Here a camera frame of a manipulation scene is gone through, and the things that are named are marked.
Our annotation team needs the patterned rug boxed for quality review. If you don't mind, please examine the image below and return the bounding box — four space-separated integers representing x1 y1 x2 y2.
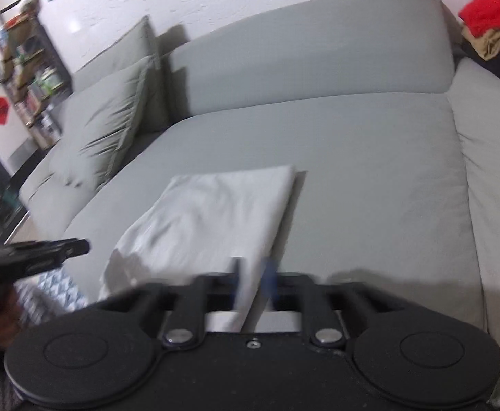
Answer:
15 267 88 327

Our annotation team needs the grey sofa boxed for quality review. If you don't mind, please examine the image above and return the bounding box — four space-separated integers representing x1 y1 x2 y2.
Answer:
19 0 500 407

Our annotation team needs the large grey-green throw pillow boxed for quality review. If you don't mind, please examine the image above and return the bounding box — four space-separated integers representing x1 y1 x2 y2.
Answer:
73 15 170 134

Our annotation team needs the grey sofa back cushion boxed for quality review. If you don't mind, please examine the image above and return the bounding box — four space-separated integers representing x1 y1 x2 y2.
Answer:
166 0 455 127

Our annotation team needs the small grey-green throw pillow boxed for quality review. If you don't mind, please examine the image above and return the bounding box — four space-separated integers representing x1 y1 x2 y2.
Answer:
48 55 156 190

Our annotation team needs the cluttered metal shelf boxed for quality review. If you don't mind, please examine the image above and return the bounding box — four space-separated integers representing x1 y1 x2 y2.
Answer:
0 0 73 151

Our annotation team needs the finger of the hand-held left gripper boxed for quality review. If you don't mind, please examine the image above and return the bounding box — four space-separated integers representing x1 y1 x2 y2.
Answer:
55 238 92 261

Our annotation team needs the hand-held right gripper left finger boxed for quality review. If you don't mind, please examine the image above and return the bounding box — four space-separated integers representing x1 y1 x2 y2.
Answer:
99 257 245 348

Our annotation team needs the white garment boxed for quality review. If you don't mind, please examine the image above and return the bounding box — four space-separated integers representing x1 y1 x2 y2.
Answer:
99 165 297 333

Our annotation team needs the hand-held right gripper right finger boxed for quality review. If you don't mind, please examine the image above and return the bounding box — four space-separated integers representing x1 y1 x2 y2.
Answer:
260 256 407 348

